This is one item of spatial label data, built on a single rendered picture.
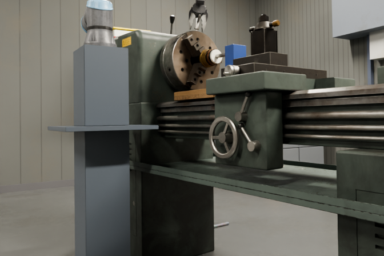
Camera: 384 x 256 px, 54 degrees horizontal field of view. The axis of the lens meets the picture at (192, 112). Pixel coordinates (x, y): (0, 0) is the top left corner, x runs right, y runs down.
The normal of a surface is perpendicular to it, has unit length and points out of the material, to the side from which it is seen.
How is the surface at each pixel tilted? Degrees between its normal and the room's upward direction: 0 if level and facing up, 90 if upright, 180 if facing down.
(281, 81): 90
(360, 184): 90
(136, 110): 90
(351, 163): 90
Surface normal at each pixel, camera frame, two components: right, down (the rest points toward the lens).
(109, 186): 0.51, -0.02
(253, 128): -0.81, 0.00
